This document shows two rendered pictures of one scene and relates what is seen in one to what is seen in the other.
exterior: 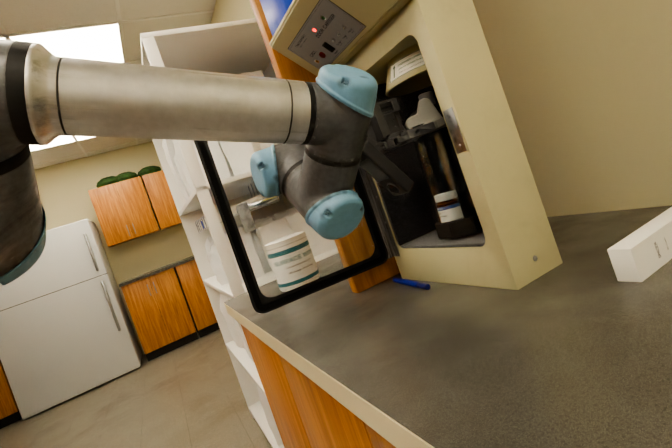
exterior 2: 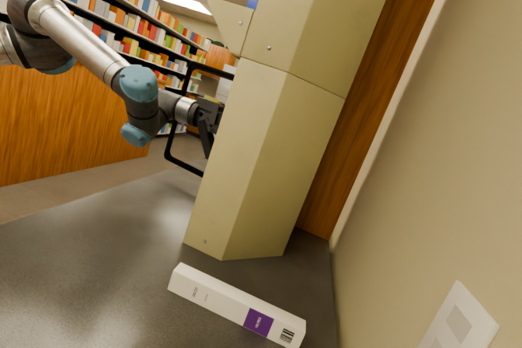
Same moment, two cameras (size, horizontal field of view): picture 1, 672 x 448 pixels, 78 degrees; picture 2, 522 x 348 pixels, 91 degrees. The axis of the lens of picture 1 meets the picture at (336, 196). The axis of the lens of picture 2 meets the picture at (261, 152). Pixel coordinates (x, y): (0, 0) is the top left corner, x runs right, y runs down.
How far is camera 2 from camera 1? 68 cm
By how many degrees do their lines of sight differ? 36
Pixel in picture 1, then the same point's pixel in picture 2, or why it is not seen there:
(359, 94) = (124, 87)
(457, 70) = (234, 116)
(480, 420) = (33, 229)
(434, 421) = (41, 217)
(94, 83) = (48, 22)
